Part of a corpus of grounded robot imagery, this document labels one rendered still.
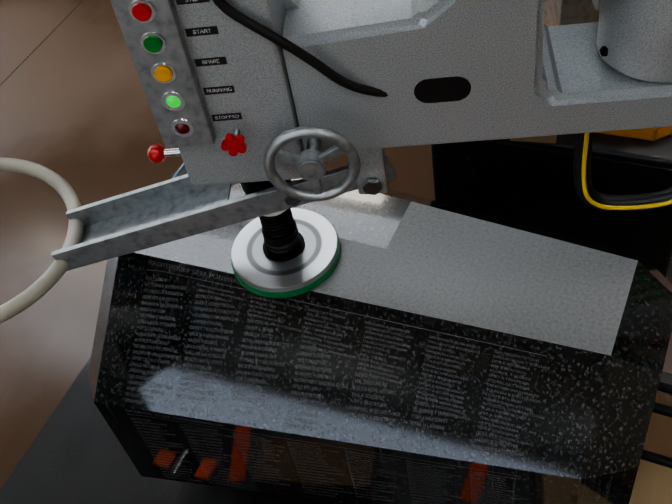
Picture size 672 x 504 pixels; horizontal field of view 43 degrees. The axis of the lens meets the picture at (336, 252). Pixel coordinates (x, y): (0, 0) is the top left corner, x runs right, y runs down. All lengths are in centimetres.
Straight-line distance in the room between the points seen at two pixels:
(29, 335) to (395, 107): 188
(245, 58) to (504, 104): 39
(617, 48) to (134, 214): 95
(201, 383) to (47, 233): 157
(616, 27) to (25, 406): 205
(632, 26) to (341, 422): 87
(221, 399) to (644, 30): 104
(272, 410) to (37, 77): 262
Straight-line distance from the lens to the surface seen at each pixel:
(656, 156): 200
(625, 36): 133
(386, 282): 163
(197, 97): 129
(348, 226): 173
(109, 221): 177
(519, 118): 134
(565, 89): 135
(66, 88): 390
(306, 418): 168
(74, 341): 285
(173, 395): 181
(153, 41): 124
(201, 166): 141
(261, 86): 129
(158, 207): 171
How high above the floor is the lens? 207
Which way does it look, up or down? 47 degrees down
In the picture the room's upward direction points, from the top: 11 degrees counter-clockwise
